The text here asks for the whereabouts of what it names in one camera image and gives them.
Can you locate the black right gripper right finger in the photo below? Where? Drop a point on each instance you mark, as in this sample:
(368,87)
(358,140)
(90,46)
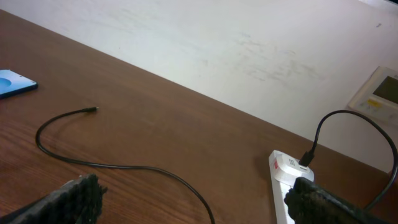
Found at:
(308,203)

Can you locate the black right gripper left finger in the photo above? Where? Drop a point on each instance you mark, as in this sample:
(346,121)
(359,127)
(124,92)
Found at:
(78,201)

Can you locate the blue Galaxy smartphone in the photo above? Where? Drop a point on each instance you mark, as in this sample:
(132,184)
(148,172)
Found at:
(13,83)

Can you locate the white USB charger adapter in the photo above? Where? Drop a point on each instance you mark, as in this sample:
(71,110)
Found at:
(287,170)

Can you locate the white power strip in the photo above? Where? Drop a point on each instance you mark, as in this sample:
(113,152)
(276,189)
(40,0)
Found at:
(279,192)

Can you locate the white wall control panel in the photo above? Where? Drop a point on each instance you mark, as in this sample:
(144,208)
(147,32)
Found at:
(377,98)

